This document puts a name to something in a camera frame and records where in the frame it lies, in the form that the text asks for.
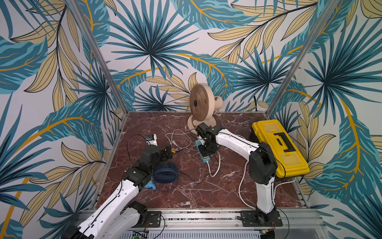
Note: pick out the beige desk fan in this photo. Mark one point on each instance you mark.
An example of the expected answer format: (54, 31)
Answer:
(203, 103)

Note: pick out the yellow handled pliers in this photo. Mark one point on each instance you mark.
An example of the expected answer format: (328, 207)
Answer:
(176, 149)

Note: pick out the dark blue handheld fan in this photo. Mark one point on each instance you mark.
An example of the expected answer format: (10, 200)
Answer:
(165, 173)

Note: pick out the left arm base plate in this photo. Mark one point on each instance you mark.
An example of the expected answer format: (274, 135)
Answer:
(153, 220)

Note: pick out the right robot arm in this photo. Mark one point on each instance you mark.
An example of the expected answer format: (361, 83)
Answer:
(263, 159)

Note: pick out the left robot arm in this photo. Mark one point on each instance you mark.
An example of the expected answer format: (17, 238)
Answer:
(119, 213)

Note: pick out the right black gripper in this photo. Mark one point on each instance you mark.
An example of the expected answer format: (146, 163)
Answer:
(207, 148)

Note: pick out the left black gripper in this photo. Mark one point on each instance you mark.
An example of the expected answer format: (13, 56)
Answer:
(164, 157)

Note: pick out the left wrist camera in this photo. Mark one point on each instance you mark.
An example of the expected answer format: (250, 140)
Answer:
(151, 139)

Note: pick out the aluminium front rail frame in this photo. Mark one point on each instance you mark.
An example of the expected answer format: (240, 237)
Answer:
(300, 223)

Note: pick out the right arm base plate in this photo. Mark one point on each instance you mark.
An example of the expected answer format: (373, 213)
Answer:
(260, 219)

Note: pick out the yellow black toolbox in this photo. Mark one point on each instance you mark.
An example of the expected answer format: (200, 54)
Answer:
(290, 161)

